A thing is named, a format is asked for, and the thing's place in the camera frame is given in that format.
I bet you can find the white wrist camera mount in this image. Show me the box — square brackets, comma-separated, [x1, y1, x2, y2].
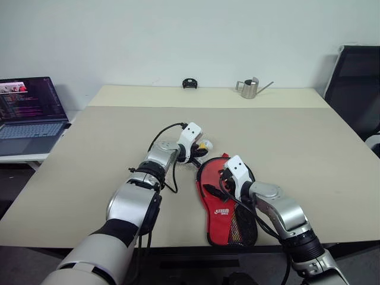
[177, 122, 204, 164]
[223, 154, 254, 200]

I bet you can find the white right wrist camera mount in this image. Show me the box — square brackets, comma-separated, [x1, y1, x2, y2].
[223, 154, 254, 200]

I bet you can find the white side table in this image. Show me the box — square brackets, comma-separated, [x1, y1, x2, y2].
[0, 152, 52, 172]

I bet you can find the stainless steel watering can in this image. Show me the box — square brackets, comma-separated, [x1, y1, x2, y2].
[235, 76, 275, 99]

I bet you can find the pale grey rounded object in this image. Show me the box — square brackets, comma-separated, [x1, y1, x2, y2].
[364, 134, 380, 160]

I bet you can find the grey open laptop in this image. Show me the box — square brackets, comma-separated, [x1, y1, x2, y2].
[0, 76, 72, 157]

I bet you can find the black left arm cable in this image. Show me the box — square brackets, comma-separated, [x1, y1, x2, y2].
[135, 122, 188, 258]

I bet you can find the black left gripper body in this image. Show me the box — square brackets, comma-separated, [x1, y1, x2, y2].
[186, 141, 205, 169]

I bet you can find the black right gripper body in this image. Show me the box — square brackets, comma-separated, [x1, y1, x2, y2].
[218, 167, 239, 201]

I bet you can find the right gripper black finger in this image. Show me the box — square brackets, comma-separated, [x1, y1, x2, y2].
[202, 183, 227, 200]

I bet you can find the black office chair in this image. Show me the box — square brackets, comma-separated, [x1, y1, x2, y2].
[323, 45, 380, 143]

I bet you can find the dark rounded shape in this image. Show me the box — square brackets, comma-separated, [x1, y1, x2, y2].
[227, 271, 254, 285]

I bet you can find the red black paddle case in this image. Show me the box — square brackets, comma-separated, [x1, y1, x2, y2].
[195, 152, 258, 248]

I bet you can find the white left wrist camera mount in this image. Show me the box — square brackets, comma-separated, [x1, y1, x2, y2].
[177, 122, 204, 164]

